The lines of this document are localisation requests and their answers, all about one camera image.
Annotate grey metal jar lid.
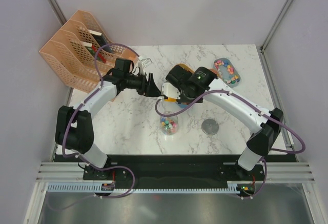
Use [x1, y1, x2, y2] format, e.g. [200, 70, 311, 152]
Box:
[201, 118, 219, 136]

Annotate yellow plastic scoop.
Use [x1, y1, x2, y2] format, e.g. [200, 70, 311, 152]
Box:
[164, 97, 179, 103]

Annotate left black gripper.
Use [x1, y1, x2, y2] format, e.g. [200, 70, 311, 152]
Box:
[124, 72, 160, 98]

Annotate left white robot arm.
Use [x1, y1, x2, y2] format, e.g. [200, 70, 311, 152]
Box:
[55, 58, 161, 179]

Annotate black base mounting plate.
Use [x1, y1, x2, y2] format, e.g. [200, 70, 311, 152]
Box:
[52, 154, 267, 200]

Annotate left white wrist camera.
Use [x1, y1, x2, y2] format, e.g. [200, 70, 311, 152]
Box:
[137, 56, 153, 74]

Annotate light blue star candy tray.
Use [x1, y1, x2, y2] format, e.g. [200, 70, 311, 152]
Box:
[213, 58, 241, 88]

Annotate purple cable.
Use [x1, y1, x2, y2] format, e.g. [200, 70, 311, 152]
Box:
[46, 43, 140, 211]
[155, 89, 306, 200]

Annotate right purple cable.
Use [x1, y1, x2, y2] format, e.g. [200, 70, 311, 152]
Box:
[155, 89, 306, 200]

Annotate white slotted cable duct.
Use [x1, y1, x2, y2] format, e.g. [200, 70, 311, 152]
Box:
[47, 182, 240, 194]

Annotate books in file rack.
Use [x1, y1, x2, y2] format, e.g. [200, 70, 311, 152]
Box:
[84, 29, 113, 63]

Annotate pink gummy tray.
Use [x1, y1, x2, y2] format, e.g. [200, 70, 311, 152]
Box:
[213, 68, 222, 76]

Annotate tan lollipop tray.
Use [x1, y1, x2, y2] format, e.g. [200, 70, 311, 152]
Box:
[178, 63, 194, 73]

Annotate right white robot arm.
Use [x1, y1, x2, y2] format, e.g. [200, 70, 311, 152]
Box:
[161, 64, 283, 180]

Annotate clear glass jar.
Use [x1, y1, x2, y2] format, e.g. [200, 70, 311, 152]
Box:
[159, 112, 179, 140]

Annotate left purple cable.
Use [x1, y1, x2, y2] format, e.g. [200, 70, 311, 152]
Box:
[46, 43, 140, 211]

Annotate peach file organizer rack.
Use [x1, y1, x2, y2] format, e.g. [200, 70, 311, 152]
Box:
[39, 10, 113, 93]

